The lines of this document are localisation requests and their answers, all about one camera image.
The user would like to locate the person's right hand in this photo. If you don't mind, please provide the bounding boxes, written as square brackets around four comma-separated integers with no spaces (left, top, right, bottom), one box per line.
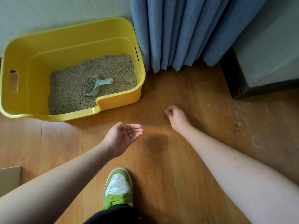
[164,105,192,134]

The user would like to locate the person's left hand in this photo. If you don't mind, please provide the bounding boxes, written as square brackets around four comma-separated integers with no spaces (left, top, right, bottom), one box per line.
[102,122,143,159]

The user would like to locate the person's right forearm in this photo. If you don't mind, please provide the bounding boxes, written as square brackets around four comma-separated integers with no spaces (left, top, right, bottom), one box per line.
[172,124,299,224]

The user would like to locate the person's left forearm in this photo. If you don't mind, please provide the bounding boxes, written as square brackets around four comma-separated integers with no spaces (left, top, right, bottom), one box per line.
[0,140,115,224]

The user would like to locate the grey-green plastic litter scoop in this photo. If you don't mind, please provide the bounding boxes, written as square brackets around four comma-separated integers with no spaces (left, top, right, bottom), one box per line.
[84,75,113,97]

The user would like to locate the green and white sneaker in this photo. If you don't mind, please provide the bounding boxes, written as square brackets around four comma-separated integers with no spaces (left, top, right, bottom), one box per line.
[102,167,133,211]

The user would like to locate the beige cat litter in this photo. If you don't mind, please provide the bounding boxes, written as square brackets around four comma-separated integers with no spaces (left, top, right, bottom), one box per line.
[48,54,138,115]

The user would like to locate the blue curtain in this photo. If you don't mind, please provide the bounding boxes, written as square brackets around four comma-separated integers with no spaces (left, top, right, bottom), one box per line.
[129,0,269,73]

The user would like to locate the black trouser leg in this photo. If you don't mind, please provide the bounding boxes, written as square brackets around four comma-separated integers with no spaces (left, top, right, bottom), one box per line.
[83,204,141,224]

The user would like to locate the yellow plastic litter box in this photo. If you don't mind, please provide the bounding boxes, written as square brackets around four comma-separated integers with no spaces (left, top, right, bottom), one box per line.
[0,17,146,122]

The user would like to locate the brown cardboard piece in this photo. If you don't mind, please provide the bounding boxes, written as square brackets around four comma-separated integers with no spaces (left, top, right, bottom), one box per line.
[0,166,22,198]

